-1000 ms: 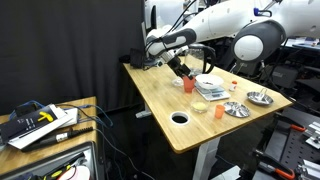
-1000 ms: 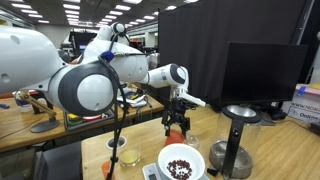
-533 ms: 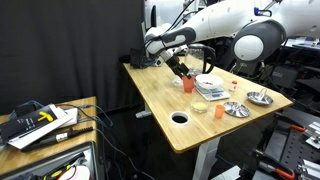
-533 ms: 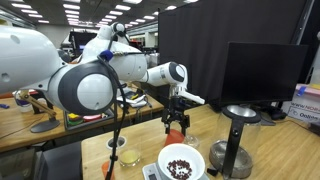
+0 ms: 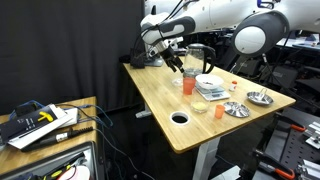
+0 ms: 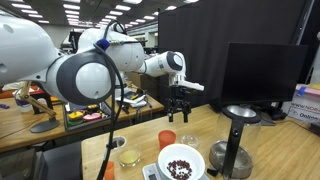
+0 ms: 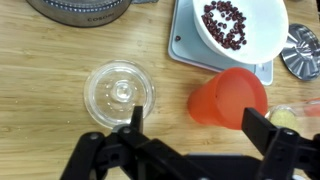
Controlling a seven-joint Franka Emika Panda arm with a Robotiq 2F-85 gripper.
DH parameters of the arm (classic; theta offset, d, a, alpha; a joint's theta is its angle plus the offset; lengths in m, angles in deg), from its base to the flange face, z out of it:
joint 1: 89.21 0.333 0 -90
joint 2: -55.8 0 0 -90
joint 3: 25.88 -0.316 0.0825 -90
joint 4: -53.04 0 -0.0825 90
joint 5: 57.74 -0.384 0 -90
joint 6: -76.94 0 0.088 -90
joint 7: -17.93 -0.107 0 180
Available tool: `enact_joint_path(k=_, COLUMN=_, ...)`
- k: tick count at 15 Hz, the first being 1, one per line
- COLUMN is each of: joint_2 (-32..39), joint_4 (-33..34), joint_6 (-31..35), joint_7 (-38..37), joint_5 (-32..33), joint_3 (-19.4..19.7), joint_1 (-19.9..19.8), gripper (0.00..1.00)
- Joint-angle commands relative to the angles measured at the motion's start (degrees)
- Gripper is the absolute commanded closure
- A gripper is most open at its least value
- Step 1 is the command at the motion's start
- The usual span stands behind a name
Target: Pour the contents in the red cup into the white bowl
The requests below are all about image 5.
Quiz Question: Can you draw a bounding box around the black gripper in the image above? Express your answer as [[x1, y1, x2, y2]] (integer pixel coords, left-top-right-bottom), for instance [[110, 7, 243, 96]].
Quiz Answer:
[[159, 44, 186, 73]]

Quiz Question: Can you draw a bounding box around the red plastic cup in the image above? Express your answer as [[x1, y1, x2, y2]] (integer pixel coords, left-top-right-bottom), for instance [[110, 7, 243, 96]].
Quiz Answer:
[[182, 76, 197, 96]]

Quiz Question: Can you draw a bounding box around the white bowl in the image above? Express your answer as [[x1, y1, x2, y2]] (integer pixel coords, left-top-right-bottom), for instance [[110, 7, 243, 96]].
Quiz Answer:
[[194, 73, 225, 90]]

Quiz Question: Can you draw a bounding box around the small orange cup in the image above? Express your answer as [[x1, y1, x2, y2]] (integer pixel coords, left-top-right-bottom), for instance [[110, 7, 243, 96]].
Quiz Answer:
[[214, 104, 226, 120]]

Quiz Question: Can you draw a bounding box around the steel bowl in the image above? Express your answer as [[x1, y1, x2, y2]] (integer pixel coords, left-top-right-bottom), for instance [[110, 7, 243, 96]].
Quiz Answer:
[[246, 87, 275, 107]]

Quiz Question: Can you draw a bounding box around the small clear glass dish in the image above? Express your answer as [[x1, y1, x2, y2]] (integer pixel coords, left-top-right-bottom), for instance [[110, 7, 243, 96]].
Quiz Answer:
[[171, 77, 185, 88]]

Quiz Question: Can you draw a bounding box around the black small box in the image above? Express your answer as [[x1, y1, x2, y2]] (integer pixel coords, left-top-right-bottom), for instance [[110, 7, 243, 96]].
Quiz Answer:
[[129, 48, 146, 70]]

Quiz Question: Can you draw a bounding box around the white kitchen scale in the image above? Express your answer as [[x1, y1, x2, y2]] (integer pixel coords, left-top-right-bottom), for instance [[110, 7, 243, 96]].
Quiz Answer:
[[191, 82, 232, 102]]

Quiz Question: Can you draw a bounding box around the black office chair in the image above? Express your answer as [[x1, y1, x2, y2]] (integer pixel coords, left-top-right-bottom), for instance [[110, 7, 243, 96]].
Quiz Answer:
[[218, 49, 246, 73]]

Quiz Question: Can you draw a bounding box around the white desk leg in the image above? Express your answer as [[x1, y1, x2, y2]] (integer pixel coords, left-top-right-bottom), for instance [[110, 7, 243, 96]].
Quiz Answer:
[[192, 136, 242, 180], [134, 102, 153, 119]]

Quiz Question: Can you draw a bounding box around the small white bottle red cap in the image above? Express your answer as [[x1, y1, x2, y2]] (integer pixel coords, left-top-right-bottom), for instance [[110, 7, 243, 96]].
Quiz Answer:
[[229, 80, 238, 93]]

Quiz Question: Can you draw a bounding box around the round fluted steel plate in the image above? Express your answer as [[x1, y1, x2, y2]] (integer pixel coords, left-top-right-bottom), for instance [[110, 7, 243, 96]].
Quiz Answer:
[[222, 101, 251, 119]]

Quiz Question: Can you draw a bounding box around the black curtain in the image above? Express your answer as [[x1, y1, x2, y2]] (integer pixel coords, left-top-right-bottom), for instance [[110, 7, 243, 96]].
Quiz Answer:
[[0, 0, 146, 114]]

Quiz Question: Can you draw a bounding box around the wooden side table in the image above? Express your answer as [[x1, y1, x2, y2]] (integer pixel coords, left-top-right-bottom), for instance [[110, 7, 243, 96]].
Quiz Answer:
[[0, 96, 99, 177]]

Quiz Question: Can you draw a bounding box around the white paper book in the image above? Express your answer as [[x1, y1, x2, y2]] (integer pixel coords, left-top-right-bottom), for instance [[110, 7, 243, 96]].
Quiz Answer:
[[6, 103, 79, 151]]

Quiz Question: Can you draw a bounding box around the grey tool case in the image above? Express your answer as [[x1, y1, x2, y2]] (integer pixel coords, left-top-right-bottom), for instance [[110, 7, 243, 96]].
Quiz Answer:
[[0, 141, 101, 180]]

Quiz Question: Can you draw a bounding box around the black perforated bench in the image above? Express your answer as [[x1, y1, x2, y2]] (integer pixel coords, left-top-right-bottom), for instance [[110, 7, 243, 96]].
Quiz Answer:
[[251, 108, 320, 180]]

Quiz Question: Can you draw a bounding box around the white round disc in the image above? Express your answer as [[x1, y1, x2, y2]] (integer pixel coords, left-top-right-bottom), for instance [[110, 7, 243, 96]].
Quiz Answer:
[[58, 165, 91, 180]]

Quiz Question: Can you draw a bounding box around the black handheld tool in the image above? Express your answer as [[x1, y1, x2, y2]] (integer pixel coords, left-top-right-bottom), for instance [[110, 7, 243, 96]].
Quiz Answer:
[[20, 126, 94, 153]]

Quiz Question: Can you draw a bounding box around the metal block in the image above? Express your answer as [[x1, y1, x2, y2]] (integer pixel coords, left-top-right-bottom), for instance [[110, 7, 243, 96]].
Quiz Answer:
[[304, 121, 320, 150], [297, 159, 320, 180]]

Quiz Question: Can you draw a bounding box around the black adapter box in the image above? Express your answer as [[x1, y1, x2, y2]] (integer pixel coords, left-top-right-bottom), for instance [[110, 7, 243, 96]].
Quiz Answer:
[[14, 103, 38, 118]]

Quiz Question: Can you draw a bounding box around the white desk grommet ring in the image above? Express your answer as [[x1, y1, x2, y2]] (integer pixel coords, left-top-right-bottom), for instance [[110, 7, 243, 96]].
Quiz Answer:
[[169, 111, 192, 127]]

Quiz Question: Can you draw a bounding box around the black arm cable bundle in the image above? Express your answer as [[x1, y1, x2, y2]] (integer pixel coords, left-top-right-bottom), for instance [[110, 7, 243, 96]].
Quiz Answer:
[[261, 53, 320, 109]]

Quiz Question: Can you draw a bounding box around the metal wire utensil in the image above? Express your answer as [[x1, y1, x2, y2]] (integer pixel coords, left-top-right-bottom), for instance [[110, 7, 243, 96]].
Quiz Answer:
[[258, 87, 270, 101]]

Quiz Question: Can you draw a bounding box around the blue cable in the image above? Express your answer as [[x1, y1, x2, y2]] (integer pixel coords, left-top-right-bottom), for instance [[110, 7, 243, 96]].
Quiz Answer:
[[8, 99, 114, 128]]

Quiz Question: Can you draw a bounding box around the orange handled clamp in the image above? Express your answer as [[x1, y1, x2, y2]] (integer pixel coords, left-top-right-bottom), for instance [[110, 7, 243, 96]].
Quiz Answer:
[[273, 112, 307, 133], [253, 149, 297, 180]]

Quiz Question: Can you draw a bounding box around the yellow handled tool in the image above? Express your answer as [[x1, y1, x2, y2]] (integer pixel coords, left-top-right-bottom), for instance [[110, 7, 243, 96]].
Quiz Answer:
[[49, 164, 73, 180]]

